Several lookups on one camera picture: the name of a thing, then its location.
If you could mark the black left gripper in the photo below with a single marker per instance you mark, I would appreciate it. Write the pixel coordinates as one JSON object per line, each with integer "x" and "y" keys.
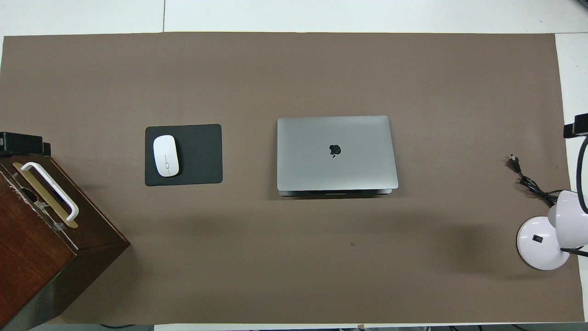
{"x": 20, "y": 144}

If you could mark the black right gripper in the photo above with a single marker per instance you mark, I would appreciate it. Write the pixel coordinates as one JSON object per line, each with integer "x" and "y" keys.
{"x": 578, "y": 126}

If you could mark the silver Apple laptop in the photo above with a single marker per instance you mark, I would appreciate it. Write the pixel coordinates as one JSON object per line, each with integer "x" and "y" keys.
{"x": 312, "y": 156}

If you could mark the dark brown wooden box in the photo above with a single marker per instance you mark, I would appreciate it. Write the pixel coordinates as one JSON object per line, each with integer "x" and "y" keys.
{"x": 32, "y": 257}

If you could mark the white desk lamp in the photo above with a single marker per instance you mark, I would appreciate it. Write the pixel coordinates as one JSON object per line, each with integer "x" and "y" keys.
{"x": 539, "y": 241}

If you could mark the white computer mouse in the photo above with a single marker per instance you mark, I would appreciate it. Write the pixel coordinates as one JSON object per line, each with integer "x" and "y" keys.
{"x": 166, "y": 155}

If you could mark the black mouse pad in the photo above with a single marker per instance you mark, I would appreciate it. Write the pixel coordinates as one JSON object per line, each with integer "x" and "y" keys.
{"x": 200, "y": 154}

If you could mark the brown table mat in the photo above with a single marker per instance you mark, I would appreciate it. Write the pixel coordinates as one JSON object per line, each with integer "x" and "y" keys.
{"x": 294, "y": 257}

